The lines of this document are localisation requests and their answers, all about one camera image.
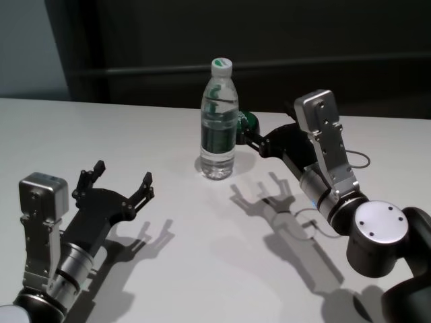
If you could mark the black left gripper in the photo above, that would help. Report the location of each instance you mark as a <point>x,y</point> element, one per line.
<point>97,215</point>

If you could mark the thin grey horizontal rail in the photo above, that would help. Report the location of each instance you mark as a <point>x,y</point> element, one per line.
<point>303,68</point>

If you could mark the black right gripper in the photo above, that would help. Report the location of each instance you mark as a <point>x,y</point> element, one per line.
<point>289,144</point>

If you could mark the dark vertical frame post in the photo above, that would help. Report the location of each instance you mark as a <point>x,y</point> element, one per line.
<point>85,50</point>

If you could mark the green push button black base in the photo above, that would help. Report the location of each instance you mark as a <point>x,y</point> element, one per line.
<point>249,126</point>

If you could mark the clear water bottle green label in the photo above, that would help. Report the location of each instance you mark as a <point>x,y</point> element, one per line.
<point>219,134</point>

